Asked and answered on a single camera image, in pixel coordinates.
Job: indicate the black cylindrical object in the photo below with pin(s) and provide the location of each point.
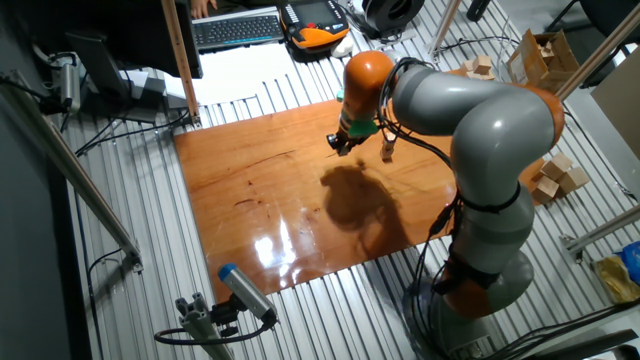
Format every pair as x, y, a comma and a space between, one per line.
477, 10

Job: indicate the silver cylindrical camera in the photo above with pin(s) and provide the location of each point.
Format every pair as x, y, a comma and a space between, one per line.
70, 87

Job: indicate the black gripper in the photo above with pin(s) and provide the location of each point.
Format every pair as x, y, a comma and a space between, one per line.
350, 140

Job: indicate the blue plastic bag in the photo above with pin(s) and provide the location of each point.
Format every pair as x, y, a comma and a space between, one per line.
631, 260

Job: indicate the aluminium frame post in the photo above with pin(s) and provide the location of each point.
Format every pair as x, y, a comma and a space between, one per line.
444, 27
600, 50

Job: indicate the white rounded object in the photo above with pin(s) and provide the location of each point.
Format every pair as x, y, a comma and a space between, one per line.
343, 47

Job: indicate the yellow plastic bag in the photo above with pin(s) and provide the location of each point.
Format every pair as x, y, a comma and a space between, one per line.
617, 280

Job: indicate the white paper sheets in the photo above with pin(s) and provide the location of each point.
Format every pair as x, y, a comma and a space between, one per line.
240, 70

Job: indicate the green camera mount bracket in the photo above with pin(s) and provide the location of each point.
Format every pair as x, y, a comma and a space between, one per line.
364, 129

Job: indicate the glossy wooden board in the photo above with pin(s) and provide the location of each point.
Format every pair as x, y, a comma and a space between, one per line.
250, 210

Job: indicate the brown cardboard box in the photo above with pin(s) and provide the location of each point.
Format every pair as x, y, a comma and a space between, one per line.
525, 60

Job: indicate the dark computer monitor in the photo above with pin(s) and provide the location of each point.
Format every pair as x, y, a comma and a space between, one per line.
125, 30

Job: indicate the large wooden cube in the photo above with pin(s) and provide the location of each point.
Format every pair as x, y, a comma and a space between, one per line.
545, 190
574, 181
556, 166

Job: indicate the black flat bar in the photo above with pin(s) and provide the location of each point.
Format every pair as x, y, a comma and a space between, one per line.
580, 346

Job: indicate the black round spool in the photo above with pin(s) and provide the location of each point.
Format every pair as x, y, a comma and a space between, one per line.
380, 15

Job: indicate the silver camera with blue cap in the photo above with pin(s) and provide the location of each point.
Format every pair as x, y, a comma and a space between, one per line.
247, 292

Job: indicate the black monitor stand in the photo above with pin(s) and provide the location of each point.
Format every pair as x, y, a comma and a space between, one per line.
97, 65

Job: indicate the person hand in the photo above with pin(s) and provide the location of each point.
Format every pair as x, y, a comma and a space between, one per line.
202, 7

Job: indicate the brown frame post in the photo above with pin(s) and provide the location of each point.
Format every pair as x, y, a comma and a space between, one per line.
180, 60

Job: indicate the aluminium frame beam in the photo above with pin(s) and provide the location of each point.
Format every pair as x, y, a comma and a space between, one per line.
600, 232

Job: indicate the orange black teach pendant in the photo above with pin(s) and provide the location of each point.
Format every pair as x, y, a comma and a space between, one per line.
315, 35

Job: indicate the long aluminium beam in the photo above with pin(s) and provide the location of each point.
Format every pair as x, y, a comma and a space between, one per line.
75, 175

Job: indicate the grey metal plate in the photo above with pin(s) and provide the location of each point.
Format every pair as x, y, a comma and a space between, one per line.
395, 41

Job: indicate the black camera clamp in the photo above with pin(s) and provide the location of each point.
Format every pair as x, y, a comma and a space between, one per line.
222, 315

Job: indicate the wooden block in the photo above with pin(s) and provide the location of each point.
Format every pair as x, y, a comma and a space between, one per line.
468, 66
482, 64
480, 77

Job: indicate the grey flat box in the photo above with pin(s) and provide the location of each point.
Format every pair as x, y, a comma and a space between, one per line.
150, 95

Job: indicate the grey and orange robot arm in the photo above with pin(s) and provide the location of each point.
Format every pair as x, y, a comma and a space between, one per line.
495, 130

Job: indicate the dark computer keyboard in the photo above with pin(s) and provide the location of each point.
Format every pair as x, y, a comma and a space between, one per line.
237, 31

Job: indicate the short aluminium profile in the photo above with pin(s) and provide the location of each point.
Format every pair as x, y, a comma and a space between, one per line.
200, 325

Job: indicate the brown flat panel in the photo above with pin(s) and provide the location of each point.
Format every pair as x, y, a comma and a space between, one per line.
620, 110

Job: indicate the dark office chair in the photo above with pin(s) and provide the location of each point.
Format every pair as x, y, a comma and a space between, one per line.
610, 12

